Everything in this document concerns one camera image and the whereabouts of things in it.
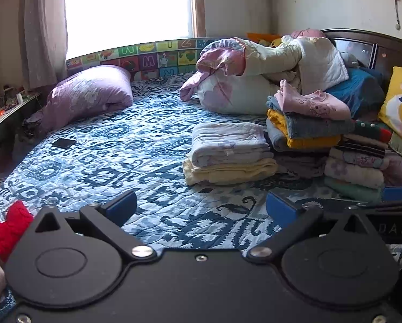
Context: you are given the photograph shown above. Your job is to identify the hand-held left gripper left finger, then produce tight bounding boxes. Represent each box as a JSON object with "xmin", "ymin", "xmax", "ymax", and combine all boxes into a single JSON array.
[{"xmin": 35, "ymin": 190, "xmax": 157, "ymax": 262}]

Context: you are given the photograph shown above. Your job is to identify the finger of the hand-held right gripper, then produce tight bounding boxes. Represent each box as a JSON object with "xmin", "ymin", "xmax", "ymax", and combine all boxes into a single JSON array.
[{"xmin": 322, "ymin": 186, "xmax": 402, "ymax": 216}]

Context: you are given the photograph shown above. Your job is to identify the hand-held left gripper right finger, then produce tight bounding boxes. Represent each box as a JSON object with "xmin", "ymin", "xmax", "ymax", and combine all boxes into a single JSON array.
[{"xmin": 246, "ymin": 192, "xmax": 383, "ymax": 263}]

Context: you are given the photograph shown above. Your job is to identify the white floral blanket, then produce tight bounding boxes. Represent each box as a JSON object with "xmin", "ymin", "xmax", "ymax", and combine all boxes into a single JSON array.
[{"xmin": 190, "ymin": 121, "xmax": 272, "ymax": 169}]

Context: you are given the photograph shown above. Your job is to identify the stack of folded clothes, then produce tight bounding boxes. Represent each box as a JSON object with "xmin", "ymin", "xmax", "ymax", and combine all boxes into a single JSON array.
[{"xmin": 266, "ymin": 96, "xmax": 355, "ymax": 139}]

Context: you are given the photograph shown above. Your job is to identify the dark clothes heap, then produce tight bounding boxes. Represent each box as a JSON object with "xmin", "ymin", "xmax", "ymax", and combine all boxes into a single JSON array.
[{"xmin": 21, "ymin": 111, "xmax": 48, "ymax": 139}]

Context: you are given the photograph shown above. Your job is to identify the green folded cloth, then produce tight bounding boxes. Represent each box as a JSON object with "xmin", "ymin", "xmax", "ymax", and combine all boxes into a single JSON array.
[{"xmin": 324, "ymin": 177, "xmax": 383, "ymax": 204}]

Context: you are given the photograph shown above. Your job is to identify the purple-grey folded garment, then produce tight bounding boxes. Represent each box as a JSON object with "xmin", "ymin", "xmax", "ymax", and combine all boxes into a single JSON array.
[{"xmin": 275, "ymin": 151, "xmax": 330, "ymax": 179}]

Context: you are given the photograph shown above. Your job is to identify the cream floral folded cloth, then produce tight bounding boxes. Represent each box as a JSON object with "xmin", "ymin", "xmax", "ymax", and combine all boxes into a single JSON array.
[{"xmin": 324, "ymin": 148, "xmax": 390, "ymax": 189}]

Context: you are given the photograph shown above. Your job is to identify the blue patterned bedspread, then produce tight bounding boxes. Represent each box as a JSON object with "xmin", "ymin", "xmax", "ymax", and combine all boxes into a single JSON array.
[{"xmin": 0, "ymin": 74, "xmax": 402, "ymax": 313}]

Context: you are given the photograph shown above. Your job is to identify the black striped folded garment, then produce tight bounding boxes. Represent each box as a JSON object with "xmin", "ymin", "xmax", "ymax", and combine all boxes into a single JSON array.
[{"xmin": 336, "ymin": 135, "xmax": 388, "ymax": 158}]

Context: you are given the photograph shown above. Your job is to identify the pale yellow folded blanket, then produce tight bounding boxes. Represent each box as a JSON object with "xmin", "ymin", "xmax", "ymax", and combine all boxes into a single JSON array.
[{"xmin": 182, "ymin": 157, "xmax": 279, "ymax": 186}]

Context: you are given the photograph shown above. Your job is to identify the red and green knitted garment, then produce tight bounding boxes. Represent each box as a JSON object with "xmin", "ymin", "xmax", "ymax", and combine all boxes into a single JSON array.
[{"xmin": 352, "ymin": 121, "xmax": 393, "ymax": 142}]

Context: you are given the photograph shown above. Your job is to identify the grey folded garment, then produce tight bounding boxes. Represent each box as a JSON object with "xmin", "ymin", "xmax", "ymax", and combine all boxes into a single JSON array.
[{"xmin": 265, "ymin": 119, "xmax": 339, "ymax": 153}]

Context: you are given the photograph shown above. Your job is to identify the black phone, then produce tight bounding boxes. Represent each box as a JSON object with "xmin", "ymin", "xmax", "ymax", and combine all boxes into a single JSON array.
[{"xmin": 51, "ymin": 137, "xmax": 77, "ymax": 149}]

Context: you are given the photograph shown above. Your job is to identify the yellow cartoon pillow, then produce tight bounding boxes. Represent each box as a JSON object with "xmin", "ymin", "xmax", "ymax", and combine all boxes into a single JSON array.
[{"xmin": 378, "ymin": 66, "xmax": 402, "ymax": 142}]

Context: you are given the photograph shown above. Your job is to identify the pink printed garment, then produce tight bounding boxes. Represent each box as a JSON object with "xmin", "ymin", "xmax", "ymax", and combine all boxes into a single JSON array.
[{"xmin": 274, "ymin": 80, "xmax": 351, "ymax": 120}]

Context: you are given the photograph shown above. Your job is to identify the blue cloth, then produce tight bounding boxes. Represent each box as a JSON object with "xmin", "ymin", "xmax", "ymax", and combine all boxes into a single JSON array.
[{"xmin": 325, "ymin": 67, "xmax": 385, "ymax": 119}]

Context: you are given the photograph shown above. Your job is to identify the purple floral pillow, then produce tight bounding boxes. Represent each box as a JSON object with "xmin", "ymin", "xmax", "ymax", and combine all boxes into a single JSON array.
[{"xmin": 41, "ymin": 65, "xmax": 134, "ymax": 132}]

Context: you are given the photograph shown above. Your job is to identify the pink and white quilt bundle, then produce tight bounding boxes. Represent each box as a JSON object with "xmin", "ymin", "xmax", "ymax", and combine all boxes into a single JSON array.
[{"xmin": 179, "ymin": 37, "xmax": 350, "ymax": 115}]

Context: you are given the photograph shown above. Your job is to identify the colourful alphabet play mat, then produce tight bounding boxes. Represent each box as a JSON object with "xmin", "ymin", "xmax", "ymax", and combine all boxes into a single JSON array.
[{"xmin": 66, "ymin": 37, "xmax": 218, "ymax": 81}]

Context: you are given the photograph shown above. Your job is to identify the cluttered side table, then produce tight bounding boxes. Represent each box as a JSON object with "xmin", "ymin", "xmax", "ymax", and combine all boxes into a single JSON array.
[{"xmin": 0, "ymin": 86, "xmax": 43, "ymax": 138}]

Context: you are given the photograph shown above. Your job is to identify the dark wooden headboard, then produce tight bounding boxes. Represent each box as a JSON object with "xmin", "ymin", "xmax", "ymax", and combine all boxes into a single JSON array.
[{"xmin": 322, "ymin": 29, "xmax": 402, "ymax": 85}]

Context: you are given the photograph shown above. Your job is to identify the yellow plush toy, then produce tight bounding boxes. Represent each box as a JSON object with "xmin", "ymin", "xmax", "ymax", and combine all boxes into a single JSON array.
[{"xmin": 258, "ymin": 37, "xmax": 284, "ymax": 48}]

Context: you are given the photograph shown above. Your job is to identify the beige curtain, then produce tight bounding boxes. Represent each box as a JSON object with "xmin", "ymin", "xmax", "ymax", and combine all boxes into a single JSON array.
[{"xmin": 19, "ymin": 0, "xmax": 68, "ymax": 90}]

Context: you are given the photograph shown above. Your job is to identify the bright window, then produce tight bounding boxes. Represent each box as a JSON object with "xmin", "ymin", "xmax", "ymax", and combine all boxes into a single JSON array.
[{"xmin": 64, "ymin": 0, "xmax": 206, "ymax": 60}]

